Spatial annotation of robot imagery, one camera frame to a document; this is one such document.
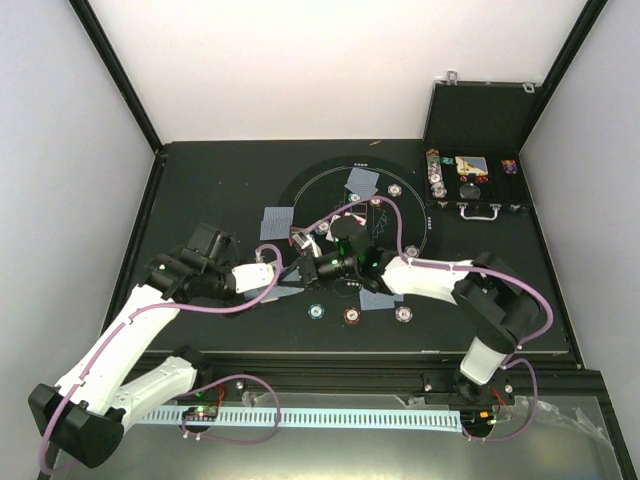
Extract purple chips in case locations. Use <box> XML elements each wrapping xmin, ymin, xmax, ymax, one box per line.
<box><xmin>501</xmin><ymin>160</ymin><xmax>518</xmax><ymax>175</ymax></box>

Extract red poker chip stack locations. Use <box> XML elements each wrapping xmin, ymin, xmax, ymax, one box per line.
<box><xmin>343</xmin><ymin>307</ymin><xmax>361</xmax><ymax>326</ymax></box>

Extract face up spade card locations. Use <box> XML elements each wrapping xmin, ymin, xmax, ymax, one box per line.
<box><xmin>343</xmin><ymin>212</ymin><xmax>366</xmax><ymax>226</ymax></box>

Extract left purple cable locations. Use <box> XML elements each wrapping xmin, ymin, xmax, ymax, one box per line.
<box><xmin>38</xmin><ymin>243</ymin><xmax>286</xmax><ymax>474</ymax></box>

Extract purple poker chip stack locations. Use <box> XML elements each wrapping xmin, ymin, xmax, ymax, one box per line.
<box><xmin>395</xmin><ymin>306</ymin><xmax>413</xmax><ymax>323</ymax></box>

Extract blue backed card stack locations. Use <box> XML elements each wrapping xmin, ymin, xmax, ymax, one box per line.
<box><xmin>261</xmin><ymin>286</ymin><xmax>305</xmax><ymax>303</ymax></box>

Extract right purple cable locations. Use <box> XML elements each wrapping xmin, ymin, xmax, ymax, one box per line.
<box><xmin>299</xmin><ymin>196</ymin><xmax>555</xmax><ymax>445</ymax></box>

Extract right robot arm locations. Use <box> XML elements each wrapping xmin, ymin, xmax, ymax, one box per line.
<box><xmin>295</xmin><ymin>248</ymin><xmax>554</xmax><ymax>403</ymax></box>

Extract white slotted cable duct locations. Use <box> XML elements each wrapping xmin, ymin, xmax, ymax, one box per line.
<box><xmin>138</xmin><ymin>405</ymin><xmax>462</xmax><ymax>433</ymax></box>

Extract dealt card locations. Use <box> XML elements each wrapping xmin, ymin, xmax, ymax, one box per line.
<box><xmin>347</xmin><ymin>167</ymin><xmax>379</xmax><ymax>187</ymax></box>
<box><xmin>263</xmin><ymin>206</ymin><xmax>294</xmax><ymax>224</ymax></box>
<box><xmin>260</xmin><ymin>219</ymin><xmax>291</xmax><ymax>241</ymax></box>
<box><xmin>344</xmin><ymin>183</ymin><xmax>378</xmax><ymax>200</ymax></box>
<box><xmin>359</xmin><ymin>289</ymin><xmax>404</xmax><ymax>311</ymax></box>

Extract black aluminium front rail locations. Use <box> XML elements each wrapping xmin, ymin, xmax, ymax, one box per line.
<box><xmin>199</xmin><ymin>349</ymin><xmax>474</xmax><ymax>396</ymax></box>

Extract chip row in case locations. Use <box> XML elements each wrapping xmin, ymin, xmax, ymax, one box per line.
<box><xmin>425</xmin><ymin>149</ymin><xmax>447</xmax><ymax>199</ymax></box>

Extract purple chips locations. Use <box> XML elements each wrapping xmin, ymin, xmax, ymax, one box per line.
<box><xmin>388</xmin><ymin>184</ymin><xmax>402</xmax><ymax>197</ymax></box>
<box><xmin>404</xmin><ymin>245</ymin><xmax>420</xmax><ymax>258</ymax></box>
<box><xmin>501</xmin><ymin>160</ymin><xmax>518</xmax><ymax>175</ymax></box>

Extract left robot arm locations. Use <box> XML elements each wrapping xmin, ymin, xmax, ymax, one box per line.
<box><xmin>28</xmin><ymin>242</ymin><xmax>254</xmax><ymax>474</ymax></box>

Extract red dice in case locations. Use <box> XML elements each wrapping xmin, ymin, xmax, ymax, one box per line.
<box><xmin>459</xmin><ymin>174</ymin><xmax>489</xmax><ymax>184</ymax></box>

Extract purple cable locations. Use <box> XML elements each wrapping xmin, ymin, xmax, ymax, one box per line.
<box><xmin>38</xmin><ymin>243</ymin><xmax>286</xmax><ymax>474</ymax></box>
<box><xmin>299</xmin><ymin>196</ymin><xmax>555</xmax><ymax>445</ymax></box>

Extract black poker set case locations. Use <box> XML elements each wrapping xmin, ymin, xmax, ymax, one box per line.
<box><xmin>422</xmin><ymin>70</ymin><xmax>542</xmax><ymax>221</ymax></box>

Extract black round button in case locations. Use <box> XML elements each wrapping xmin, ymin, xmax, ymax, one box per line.
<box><xmin>459</xmin><ymin>183</ymin><xmax>481</xmax><ymax>200</ymax></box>

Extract green poker chip stack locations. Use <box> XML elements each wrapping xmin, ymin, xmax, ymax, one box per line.
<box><xmin>308</xmin><ymin>304</ymin><xmax>325</xmax><ymax>320</ymax></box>

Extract round black poker mat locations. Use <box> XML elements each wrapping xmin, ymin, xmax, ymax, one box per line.
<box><xmin>279</xmin><ymin>155</ymin><xmax>444</xmax><ymax>295</ymax></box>

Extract card deck in case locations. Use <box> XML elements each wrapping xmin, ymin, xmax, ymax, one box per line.
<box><xmin>455</xmin><ymin>156</ymin><xmax>489</xmax><ymax>177</ymax></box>

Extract dealt card bottom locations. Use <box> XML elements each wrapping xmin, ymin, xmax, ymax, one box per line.
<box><xmin>359</xmin><ymin>289</ymin><xmax>404</xmax><ymax>311</ymax></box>

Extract dealt card top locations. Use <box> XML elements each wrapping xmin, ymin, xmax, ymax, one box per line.
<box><xmin>344</xmin><ymin>183</ymin><xmax>378</xmax><ymax>200</ymax></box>
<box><xmin>347</xmin><ymin>167</ymin><xmax>379</xmax><ymax>187</ymax></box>

